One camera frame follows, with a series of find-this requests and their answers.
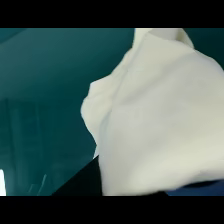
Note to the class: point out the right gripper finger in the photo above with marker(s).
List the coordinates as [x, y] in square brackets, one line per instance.
[85, 181]

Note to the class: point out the white shirt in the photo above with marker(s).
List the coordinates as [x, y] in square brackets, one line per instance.
[160, 126]

